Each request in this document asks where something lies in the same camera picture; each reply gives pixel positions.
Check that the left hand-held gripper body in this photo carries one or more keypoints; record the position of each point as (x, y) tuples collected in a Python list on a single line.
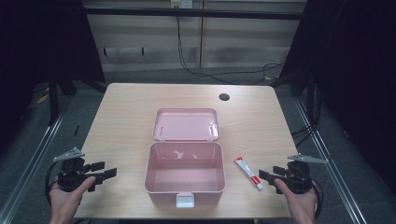
[(72, 175)]

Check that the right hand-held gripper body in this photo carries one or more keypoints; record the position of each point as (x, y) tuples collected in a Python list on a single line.
[(298, 179)]

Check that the white and red tube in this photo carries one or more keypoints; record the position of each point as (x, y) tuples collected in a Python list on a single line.
[(248, 173)]

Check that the pink plastic box with lid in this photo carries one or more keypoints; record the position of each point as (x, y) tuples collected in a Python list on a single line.
[(185, 174)]

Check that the person's right hand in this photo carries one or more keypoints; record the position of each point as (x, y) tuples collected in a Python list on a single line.
[(301, 207)]

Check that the person's left hand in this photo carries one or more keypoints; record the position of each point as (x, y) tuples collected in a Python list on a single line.
[(66, 203)]

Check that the small black stick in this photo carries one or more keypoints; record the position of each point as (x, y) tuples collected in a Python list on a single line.
[(76, 130)]

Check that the black metal stand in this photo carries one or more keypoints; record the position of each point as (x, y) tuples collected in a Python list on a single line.
[(53, 99), (310, 99)]

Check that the yellow tape strip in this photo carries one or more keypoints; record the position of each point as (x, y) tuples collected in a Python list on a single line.
[(43, 99)]

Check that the black round table grommet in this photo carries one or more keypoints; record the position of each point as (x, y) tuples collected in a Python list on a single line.
[(224, 97)]

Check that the black curtain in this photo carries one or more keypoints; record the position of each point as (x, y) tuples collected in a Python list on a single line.
[(355, 62), (40, 43)]

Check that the black horizontal bar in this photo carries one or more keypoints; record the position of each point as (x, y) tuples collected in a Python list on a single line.
[(193, 13)]

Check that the metal floor rail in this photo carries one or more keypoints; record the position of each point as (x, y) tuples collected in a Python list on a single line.
[(29, 165), (330, 161)]

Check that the white wall socket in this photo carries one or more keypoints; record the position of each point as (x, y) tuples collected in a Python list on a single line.
[(181, 3)]

